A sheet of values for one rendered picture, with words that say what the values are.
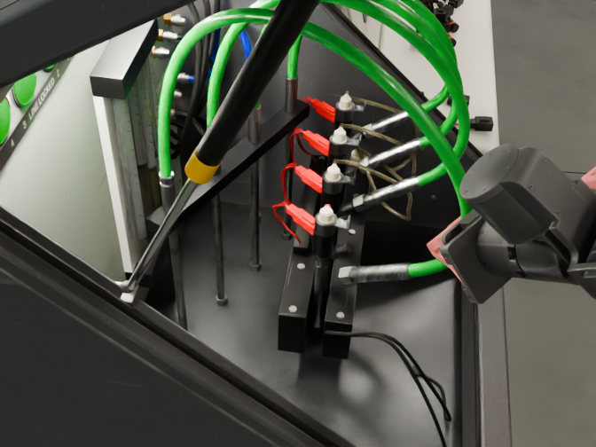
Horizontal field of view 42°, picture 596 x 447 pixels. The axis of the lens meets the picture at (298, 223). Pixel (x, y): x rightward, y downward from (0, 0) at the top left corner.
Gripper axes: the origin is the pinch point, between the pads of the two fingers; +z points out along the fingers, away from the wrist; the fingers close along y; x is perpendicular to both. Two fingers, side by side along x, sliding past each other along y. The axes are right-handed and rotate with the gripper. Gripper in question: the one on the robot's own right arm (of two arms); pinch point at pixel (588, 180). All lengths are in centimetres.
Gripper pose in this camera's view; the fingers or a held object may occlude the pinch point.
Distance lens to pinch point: 93.6
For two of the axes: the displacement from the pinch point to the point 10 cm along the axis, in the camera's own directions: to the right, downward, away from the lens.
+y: -6.2, -7.2, -3.0
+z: -6.7, 2.9, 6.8
